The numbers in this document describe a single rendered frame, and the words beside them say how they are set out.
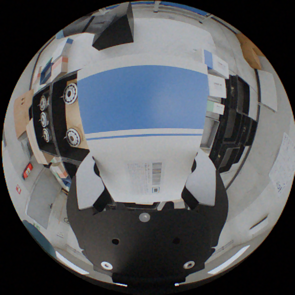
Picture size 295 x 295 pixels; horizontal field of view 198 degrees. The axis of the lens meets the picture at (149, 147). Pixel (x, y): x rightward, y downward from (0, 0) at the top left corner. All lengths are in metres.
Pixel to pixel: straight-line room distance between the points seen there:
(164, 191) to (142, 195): 0.03
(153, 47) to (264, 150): 2.93
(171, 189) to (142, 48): 0.60
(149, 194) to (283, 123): 2.88
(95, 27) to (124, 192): 0.54
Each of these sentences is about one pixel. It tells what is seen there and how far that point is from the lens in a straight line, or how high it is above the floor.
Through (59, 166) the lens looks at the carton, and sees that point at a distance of 1.07.
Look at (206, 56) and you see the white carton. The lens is 0.58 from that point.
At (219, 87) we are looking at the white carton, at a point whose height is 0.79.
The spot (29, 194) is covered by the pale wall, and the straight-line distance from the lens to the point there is 3.37.
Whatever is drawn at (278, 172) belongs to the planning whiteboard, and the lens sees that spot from 2.91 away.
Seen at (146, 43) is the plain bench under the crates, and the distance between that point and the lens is 0.61.
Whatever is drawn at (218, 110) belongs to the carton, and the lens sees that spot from 0.62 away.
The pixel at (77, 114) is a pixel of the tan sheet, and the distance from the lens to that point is 0.50.
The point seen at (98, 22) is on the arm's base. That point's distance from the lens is 0.48.
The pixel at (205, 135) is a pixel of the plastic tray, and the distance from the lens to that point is 0.69.
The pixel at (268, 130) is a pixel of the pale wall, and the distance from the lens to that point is 2.92.
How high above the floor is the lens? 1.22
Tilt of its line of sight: 58 degrees down
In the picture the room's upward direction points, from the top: 175 degrees clockwise
